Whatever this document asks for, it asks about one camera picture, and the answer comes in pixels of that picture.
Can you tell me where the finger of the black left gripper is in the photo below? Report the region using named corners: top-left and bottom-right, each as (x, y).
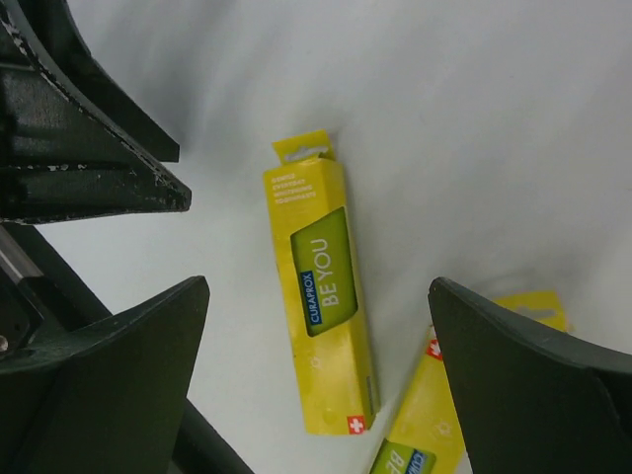
top-left (19, 0), bottom-right (180, 162)
top-left (1, 14), bottom-right (192, 224)

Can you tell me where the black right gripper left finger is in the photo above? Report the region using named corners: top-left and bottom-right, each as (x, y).
top-left (1, 276), bottom-right (209, 473)

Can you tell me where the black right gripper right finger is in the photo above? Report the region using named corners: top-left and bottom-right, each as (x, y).
top-left (428, 277), bottom-right (631, 473)

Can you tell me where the yellow curaprox box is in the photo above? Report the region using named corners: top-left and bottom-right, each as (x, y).
top-left (367, 289), bottom-right (569, 474)
top-left (263, 129), bottom-right (380, 435)

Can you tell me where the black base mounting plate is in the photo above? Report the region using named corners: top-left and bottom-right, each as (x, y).
top-left (1, 223), bottom-right (248, 473)

